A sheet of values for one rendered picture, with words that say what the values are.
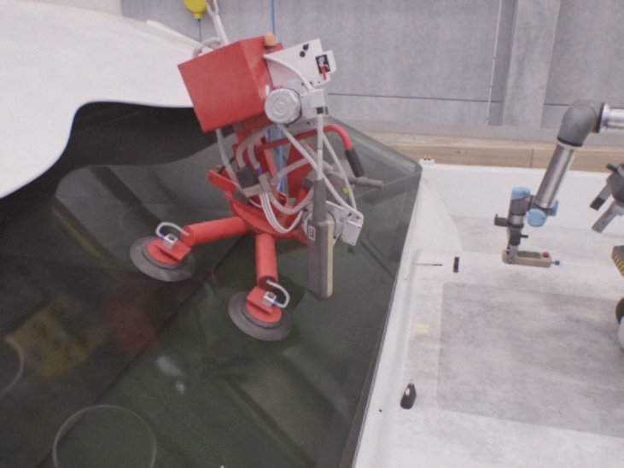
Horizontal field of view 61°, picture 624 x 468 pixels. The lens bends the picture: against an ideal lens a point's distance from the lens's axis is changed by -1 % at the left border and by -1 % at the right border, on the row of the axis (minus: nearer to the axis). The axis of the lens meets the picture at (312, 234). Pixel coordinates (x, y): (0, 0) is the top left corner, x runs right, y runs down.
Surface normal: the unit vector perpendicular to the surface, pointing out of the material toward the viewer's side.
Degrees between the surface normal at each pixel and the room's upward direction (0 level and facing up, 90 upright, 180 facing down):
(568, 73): 90
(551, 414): 0
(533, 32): 90
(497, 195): 90
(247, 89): 90
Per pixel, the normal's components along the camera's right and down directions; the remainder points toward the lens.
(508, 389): 0.00, -0.91
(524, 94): -0.25, 0.40
